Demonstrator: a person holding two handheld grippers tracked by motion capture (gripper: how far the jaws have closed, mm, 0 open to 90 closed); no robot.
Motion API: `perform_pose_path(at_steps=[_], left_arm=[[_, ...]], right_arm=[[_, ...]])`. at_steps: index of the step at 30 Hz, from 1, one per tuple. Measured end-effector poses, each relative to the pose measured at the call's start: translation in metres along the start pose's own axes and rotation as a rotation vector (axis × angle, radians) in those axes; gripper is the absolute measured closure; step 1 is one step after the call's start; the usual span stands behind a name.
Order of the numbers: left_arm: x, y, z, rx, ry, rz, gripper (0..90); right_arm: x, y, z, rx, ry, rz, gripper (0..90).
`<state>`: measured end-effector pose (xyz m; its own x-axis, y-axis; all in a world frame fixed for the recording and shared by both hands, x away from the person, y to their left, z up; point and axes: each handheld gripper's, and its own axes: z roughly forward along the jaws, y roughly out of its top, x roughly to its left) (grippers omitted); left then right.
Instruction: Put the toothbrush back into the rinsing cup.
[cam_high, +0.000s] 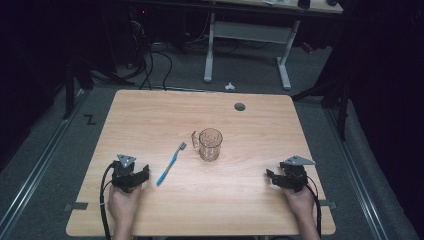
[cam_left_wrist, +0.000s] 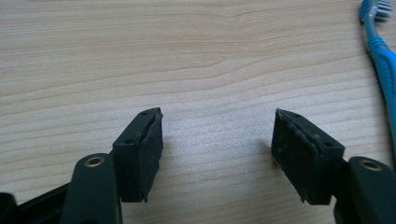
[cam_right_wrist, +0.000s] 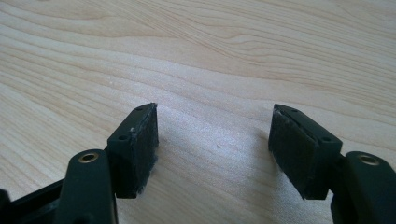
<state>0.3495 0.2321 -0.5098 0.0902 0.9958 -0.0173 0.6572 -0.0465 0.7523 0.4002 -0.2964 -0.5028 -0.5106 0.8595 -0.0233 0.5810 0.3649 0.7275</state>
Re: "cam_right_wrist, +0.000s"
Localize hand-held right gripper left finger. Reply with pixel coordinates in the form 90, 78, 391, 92
106, 102, 160, 200

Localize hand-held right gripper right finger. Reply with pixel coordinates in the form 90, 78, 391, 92
268, 103, 344, 201

